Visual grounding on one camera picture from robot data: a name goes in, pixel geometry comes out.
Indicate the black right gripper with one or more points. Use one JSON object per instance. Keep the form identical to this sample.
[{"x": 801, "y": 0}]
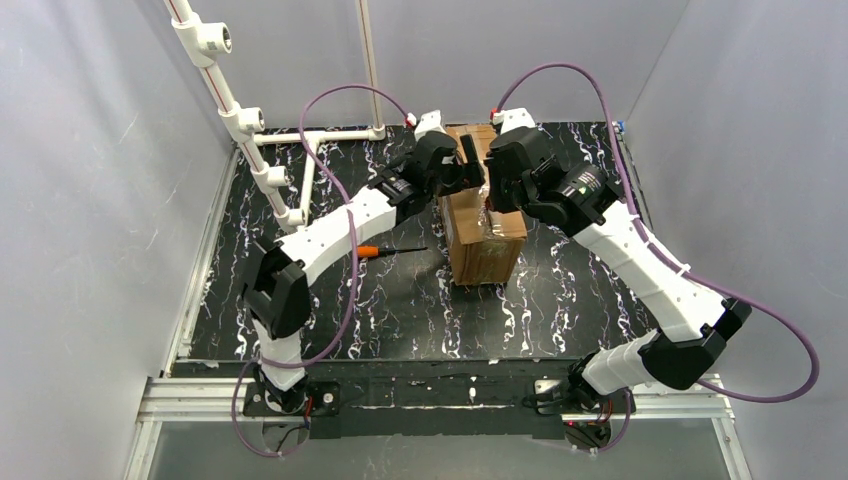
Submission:
[{"x": 499, "y": 175}]

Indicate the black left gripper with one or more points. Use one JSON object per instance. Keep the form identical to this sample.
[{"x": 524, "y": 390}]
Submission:
[{"x": 460, "y": 168}]

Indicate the brown cardboard express box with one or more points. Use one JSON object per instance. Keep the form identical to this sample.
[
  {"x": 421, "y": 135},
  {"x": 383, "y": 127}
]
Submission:
[{"x": 483, "y": 245}]

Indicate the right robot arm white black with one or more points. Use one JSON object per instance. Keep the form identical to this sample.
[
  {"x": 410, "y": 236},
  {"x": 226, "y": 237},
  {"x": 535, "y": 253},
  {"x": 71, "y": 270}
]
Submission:
[{"x": 694, "y": 323}]

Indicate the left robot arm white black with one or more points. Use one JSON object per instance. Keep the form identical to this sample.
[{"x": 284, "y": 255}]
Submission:
[{"x": 278, "y": 275}]

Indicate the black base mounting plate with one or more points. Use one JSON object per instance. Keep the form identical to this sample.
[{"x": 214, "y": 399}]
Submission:
[{"x": 341, "y": 399}]

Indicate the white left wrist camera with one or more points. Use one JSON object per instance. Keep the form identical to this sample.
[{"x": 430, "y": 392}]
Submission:
[{"x": 431, "y": 121}]

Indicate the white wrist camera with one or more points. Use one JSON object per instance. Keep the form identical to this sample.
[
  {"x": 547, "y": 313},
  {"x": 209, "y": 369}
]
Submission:
[
  {"x": 431, "y": 121},
  {"x": 508, "y": 120}
]

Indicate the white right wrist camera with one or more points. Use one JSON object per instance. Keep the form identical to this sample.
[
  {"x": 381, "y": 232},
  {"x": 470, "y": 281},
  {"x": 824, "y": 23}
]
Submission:
[{"x": 508, "y": 120}]

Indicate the orange handled screwdriver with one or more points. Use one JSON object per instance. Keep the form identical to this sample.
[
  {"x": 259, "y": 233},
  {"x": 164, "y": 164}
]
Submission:
[{"x": 373, "y": 252}]

